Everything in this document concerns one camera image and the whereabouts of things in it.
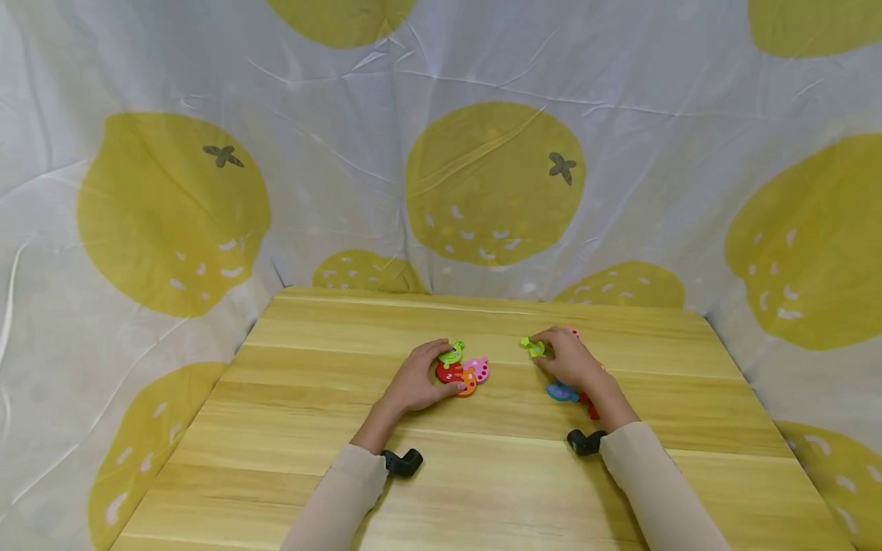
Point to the blue dotted puzzle piece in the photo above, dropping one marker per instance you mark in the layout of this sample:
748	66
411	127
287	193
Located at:
561	393

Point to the pink dotted puzzle piece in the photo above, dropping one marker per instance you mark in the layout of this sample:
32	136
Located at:
479	370

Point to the person's left forearm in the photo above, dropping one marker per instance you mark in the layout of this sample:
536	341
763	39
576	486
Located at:
342	494

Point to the person's left fingers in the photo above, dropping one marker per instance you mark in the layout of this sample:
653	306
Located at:
431	350

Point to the person's right thumb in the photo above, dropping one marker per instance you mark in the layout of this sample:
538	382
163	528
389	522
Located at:
545	365

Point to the black wrist band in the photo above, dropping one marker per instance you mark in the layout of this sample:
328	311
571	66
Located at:
406	463
584	442

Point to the orange dotted puzzle piece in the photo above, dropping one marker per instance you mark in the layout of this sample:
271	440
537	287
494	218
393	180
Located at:
470	383

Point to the person's left thumb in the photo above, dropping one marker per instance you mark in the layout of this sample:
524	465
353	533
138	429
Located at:
448	390

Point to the person's right fingers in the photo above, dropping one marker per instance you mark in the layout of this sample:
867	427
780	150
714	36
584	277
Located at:
549	335

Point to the red rounded puzzle piece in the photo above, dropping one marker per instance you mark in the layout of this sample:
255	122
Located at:
448	372

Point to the green snail-head puzzle piece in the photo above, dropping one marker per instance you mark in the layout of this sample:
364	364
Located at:
453	354

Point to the person's left hand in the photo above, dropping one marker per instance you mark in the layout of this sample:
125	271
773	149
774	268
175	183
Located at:
411	381

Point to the light green puzzle piece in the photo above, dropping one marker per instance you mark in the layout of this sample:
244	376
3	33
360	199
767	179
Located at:
534	348

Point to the person's right hand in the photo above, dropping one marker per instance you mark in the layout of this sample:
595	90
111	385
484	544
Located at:
574	364

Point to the person's right forearm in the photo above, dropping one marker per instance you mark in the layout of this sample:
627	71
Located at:
658	488

